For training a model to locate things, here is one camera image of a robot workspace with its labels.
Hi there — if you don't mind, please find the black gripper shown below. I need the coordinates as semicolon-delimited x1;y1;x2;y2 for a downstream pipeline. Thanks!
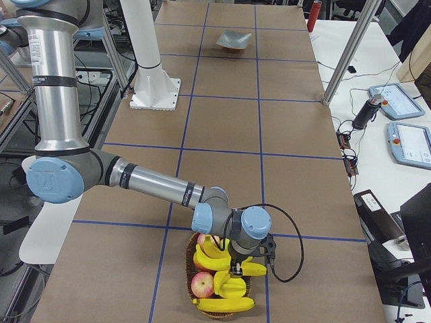
230;254;251;277

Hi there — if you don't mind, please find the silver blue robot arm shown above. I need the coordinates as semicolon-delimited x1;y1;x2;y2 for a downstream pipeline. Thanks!
1;18;28;56
16;1;274;276

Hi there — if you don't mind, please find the grey square plate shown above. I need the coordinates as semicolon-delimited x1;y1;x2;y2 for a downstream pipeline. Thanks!
216;30;252;50

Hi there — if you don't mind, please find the yellow banana front bottom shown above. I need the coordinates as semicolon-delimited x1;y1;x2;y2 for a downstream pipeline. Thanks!
192;297;255;313

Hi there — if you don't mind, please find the red apple lower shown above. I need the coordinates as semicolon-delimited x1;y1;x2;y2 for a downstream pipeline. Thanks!
191;272;214;298

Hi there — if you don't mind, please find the red apple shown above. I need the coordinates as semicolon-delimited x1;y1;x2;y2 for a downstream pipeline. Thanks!
191;272;214;298
197;234;220;248

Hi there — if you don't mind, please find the orange red mango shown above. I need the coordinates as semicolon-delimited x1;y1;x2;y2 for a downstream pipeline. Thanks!
193;252;215;275

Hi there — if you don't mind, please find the red apple upper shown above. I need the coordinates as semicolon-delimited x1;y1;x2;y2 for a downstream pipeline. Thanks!
197;234;220;248

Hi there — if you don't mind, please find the black box with label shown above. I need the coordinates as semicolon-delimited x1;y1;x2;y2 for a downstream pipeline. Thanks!
354;190;405;244

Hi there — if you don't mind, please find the black computer monitor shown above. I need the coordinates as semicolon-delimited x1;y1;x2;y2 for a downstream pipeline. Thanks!
400;184;430;262

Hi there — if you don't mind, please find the white chair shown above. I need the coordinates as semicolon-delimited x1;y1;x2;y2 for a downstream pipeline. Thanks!
19;195;83;264

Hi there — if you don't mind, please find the black water bottle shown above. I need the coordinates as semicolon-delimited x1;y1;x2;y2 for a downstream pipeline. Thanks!
352;94;382;130

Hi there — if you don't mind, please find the teach pendant near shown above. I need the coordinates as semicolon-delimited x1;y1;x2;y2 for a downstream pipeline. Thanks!
387;122;430;170

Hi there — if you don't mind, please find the teach pendant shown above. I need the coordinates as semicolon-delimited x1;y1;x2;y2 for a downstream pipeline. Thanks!
368;83;425;120
387;122;430;170

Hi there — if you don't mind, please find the teach pendant far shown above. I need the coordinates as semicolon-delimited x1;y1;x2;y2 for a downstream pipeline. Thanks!
368;83;425;120

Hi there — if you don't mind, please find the red cylinder bottle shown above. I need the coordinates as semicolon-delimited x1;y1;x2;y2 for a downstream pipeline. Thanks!
307;0;322;32

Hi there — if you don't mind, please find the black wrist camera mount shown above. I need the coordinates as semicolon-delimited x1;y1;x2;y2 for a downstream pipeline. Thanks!
251;234;277;269

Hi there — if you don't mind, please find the black camera cable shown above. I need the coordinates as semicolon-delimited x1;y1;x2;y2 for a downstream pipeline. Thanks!
248;203;305;283

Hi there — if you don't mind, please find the white pedestal column base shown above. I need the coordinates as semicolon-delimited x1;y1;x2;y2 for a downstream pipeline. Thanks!
121;1;181;111

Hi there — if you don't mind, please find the aluminium frame post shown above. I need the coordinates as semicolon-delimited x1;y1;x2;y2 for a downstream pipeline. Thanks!
321;0;381;106

